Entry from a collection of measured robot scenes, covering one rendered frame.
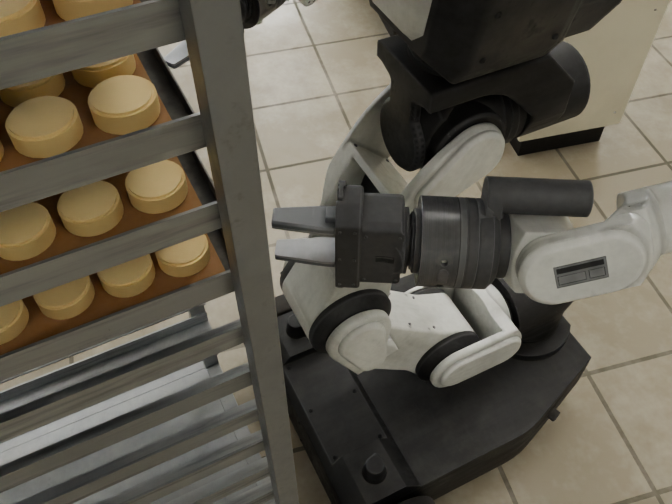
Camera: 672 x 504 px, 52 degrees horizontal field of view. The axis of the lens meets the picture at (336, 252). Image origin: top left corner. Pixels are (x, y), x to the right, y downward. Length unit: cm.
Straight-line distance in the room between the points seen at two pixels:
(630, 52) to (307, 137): 97
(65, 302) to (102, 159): 19
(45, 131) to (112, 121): 5
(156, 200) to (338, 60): 202
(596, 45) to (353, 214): 150
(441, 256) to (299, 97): 180
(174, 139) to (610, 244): 37
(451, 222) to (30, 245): 36
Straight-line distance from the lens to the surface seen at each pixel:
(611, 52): 210
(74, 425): 155
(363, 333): 105
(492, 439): 146
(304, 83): 245
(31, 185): 50
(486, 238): 63
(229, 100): 46
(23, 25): 48
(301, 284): 108
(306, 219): 65
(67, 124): 53
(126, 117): 52
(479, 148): 89
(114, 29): 45
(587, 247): 63
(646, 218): 66
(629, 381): 182
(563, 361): 158
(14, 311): 66
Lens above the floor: 147
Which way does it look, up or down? 51 degrees down
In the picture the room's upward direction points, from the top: straight up
